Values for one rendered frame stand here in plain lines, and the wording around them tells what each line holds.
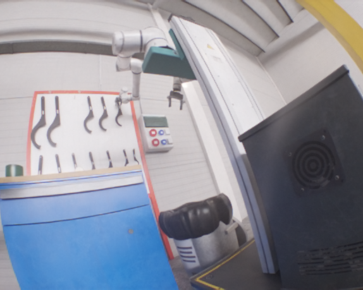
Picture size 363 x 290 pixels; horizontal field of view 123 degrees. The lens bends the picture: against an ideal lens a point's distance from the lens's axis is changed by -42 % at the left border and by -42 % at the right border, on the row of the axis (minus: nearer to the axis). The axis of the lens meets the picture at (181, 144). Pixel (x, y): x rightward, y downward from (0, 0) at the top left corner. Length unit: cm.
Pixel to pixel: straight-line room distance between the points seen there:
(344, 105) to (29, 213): 101
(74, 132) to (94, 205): 150
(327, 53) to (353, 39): 893
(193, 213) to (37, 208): 82
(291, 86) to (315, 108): 950
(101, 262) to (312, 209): 75
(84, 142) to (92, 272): 160
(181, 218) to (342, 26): 151
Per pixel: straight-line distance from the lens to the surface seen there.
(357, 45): 116
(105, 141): 214
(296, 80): 987
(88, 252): 77
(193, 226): 103
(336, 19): 124
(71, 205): 76
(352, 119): 38
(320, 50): 1019
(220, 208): 110
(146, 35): 108
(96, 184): 76
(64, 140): 212
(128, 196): 79
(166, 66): 98
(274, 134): 42
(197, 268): 121
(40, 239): 79
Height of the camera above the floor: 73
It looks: 17 degrees up
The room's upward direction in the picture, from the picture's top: 17 degrees counter-clockwise
